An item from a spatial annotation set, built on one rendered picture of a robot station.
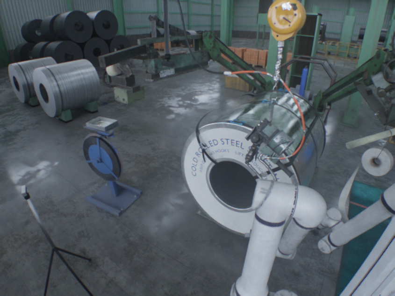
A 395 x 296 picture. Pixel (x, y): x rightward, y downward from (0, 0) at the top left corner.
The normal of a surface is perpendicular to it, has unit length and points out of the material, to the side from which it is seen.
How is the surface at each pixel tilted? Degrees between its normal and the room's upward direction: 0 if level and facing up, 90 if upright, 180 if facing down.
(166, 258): 0
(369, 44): 90
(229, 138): 90
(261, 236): 81
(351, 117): 90
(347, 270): 0
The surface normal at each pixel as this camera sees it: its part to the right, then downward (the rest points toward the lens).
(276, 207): -0.32, 0.33
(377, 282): 0.09, 0.49
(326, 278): 0.00, -0.87
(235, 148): -0.58, 0.40
